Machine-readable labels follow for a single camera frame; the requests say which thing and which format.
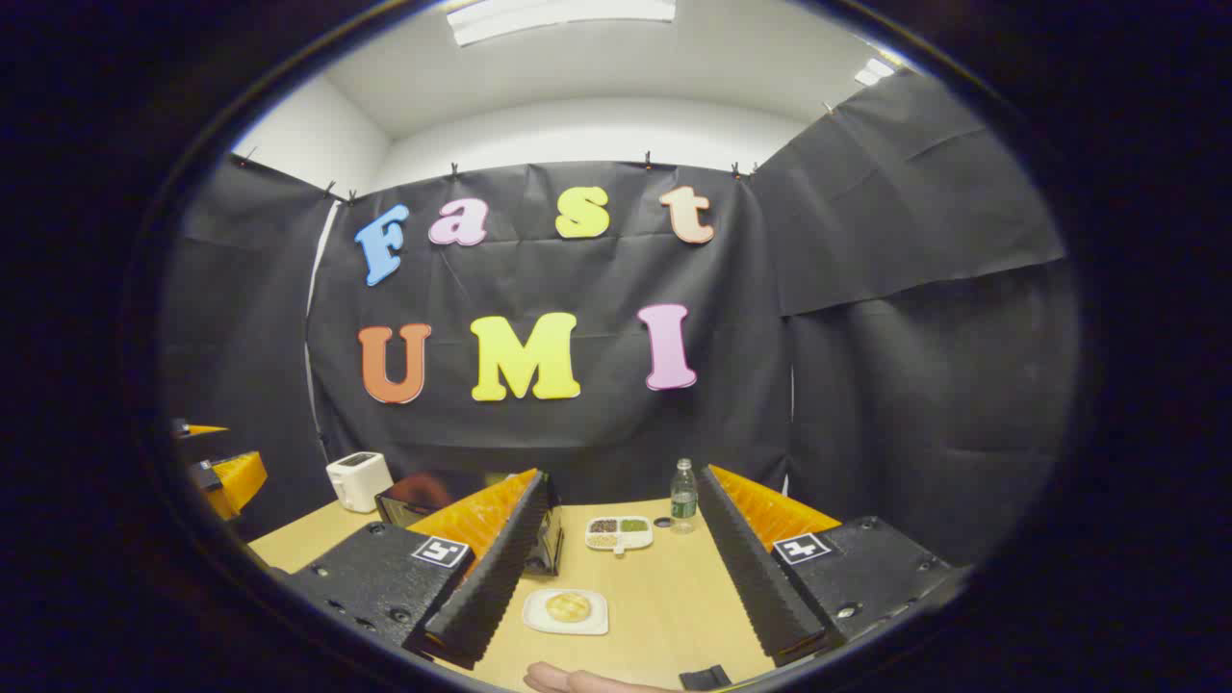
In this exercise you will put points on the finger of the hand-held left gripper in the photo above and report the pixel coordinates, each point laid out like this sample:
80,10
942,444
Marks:
202,429
241,479

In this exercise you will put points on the black electric oven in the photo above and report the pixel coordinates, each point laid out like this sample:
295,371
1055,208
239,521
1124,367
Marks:
547,525

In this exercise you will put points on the ceiling light panel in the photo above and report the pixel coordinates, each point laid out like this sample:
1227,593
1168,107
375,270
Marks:
874,71

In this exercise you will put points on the white toaster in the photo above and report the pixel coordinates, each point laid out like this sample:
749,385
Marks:
358,479

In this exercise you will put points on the white divided grain dish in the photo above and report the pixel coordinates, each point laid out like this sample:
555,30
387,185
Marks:
619,531

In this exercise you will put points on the clear green-label water bottle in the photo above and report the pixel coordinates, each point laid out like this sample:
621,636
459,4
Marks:
683,500

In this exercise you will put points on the white square plate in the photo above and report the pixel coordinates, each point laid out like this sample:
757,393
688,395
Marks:
539,621

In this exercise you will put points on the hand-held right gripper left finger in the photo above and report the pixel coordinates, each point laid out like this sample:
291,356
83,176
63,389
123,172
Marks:
496,577

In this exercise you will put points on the round bread bun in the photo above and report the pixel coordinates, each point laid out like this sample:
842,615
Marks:
568,606

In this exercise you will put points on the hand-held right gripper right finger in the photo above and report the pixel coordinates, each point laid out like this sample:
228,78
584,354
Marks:
756,577

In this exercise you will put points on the black backdrop cloth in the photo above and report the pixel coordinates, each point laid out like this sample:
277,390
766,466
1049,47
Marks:
866,385

